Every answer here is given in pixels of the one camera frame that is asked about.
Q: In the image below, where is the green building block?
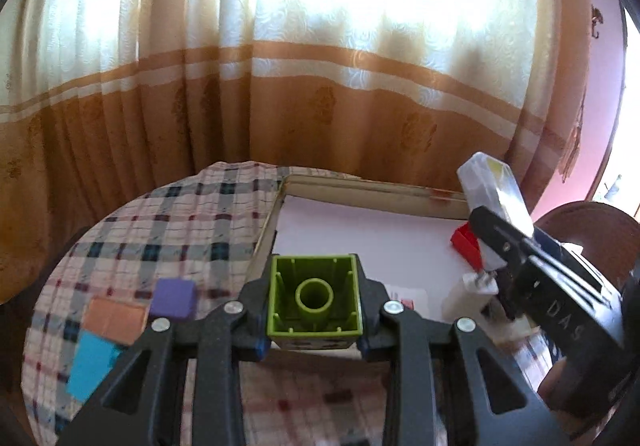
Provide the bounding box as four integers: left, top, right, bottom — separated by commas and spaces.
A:
266, 254, 363, 352

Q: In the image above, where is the red building block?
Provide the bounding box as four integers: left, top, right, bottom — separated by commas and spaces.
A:
450, 222, 482, 267

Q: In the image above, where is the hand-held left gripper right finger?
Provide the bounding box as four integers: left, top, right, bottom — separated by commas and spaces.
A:
356, 271, 571, 446

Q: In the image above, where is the purple block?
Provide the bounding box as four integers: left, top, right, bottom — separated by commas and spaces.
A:
149, 277, 197, 322

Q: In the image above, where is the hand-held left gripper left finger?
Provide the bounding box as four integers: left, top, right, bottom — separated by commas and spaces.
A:
57, 278, 273, 446

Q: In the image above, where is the cream and orange curtain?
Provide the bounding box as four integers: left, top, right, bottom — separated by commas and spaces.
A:
0, 0, 601, 307

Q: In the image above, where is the pink metal plate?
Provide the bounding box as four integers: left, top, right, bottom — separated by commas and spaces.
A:
81, 297, 151, 346

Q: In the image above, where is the golden tin box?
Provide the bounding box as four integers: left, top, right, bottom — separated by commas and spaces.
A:
248, 174, 531, 327

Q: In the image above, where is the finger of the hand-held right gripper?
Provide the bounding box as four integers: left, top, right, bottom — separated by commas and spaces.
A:
469, 206, 533, 277
532, 225, 586, 259

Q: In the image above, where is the white charger plug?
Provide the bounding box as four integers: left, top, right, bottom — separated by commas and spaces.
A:
441, 271, 501, 322

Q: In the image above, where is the blue building block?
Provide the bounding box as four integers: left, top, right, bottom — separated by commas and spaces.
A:
66, 330, 126, 402

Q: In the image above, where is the brown wooden chair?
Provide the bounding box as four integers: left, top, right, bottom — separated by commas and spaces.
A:
532, 200, 640, 277

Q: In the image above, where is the white paper liner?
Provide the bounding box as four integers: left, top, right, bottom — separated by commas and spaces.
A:
272, 194, 481, 322

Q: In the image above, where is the white card box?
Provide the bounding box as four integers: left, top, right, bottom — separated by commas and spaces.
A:
387, 283, 430, 312

